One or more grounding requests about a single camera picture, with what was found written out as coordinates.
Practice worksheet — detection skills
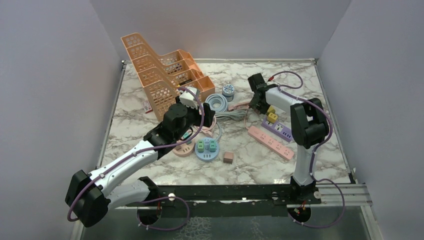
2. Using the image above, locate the purple power strip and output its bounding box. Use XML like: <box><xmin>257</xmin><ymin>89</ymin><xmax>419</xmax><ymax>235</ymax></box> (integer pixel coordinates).
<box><xmin>261</xmin><ymin>118</ymin><xmax>293</xmax><ymax>143</ymax></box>

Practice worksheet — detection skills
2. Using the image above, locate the round blue patterned tin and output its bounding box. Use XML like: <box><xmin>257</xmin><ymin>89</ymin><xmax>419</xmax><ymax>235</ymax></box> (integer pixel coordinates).
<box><xmin>221</xmin><ymin>84</ymin><xmax>236</xmax><ymax>102</ymax></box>

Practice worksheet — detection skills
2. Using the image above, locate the salmon coiled cable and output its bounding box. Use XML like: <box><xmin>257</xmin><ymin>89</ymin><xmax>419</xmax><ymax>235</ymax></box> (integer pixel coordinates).
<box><xmin>227</xmin><ymin>99</ymin><xmax>254</xmax><ymax>113</ymax></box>

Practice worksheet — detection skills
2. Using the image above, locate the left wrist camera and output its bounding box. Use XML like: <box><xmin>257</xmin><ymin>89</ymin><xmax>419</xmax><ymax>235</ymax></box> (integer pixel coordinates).
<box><xmin>179</xmin><ymin>86</ymin><xmax>200</xmax><ymax>109</ymax></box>

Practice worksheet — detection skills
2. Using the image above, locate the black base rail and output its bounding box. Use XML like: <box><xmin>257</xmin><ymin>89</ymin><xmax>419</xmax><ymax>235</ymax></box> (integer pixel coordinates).
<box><xmin>125</xmin><ymin>183</ymin><xmax>372</xmax><ymax>220</ymax></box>

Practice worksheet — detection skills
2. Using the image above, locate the pink coiled cable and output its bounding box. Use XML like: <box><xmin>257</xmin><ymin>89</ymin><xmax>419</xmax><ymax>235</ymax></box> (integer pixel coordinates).
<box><xmin>193</xmin><ymin>115</ymin><xmax>218</xmax><ymax>137</ymax></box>

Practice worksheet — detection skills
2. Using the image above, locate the yellow usb charger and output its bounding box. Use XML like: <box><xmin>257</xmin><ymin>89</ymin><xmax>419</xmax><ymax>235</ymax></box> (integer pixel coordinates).
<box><xmin>267</xmin><ymin>112</ymin><xmax>278</xmax><ymax>124</ymax></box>

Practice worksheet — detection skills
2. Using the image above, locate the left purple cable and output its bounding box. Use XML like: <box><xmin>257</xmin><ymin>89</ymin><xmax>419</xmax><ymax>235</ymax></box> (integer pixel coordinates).
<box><xmin>66</xmin><ymin>86</ymin><xmax>206</xmax><ymax>223</ymax></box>

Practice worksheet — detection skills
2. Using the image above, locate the grey bundled cable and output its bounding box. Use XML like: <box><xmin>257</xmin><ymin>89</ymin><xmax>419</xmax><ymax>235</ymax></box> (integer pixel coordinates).
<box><xmin>211</xmin><ymin>110</ymin><xmax>249</xmax><ymax>123</ymax></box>

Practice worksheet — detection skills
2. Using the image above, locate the pink round power socket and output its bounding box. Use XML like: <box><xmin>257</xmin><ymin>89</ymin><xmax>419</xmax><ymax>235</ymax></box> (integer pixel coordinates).
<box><xmin>172</xmin><ymin>141</ymin><xmax>195</xmax><ymax>157</ymax></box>

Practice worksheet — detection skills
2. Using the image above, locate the red white small box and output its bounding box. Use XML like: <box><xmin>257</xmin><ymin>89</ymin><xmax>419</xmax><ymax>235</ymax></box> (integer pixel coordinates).
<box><xmin>142</xmin><ymin>100</ymin><xmax>153</xmax><ymax>114</ymax></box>

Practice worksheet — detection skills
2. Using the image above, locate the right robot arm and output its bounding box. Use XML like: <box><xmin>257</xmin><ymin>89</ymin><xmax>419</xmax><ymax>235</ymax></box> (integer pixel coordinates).
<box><xmin>247</xmin><ymin>73</ymin><xmax>333</xmax><ymax>204</ymax></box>

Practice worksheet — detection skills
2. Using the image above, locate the orange plastic file organizer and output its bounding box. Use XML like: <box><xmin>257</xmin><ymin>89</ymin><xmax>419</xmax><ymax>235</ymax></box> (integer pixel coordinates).
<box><xmin>121</xmin><ymin>32</ymin><xmax>216</xmax><ymax>122</ymax></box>

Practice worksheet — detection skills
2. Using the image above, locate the brown pink usb charger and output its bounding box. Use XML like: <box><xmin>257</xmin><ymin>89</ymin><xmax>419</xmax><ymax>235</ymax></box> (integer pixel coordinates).
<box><xmin>223</xmin><ymin>151</ymin><xmax>234</xmax><ymax>164</ymax></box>

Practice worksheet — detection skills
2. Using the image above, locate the green usb charger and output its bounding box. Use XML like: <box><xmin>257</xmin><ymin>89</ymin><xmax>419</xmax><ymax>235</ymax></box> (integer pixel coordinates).
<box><xmin>196</xmin><ymin>140</ymin><xmax>205</xmax><ymax>153</ymax></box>

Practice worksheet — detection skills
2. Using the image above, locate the blue coiled cable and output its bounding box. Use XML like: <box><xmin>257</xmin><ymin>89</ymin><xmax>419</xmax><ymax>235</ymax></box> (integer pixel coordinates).
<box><xmin>199</xmin><ymin>93</ymin><xmax>229</xmax><ymax>114</ymax></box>

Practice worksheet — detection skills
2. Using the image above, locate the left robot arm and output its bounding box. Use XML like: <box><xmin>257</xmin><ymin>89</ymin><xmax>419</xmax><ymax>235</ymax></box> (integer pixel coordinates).
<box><xmin>65</xmin><ymin>103</ymin><xmax>216</xmax><ymax>228</ymax></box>

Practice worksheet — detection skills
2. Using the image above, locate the pink power strip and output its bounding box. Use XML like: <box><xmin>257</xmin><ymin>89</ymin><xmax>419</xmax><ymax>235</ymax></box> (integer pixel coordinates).
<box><xmin>247</xmin><ymin>126</ymin><xmax>295</xmax><ymax>161</ymax></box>

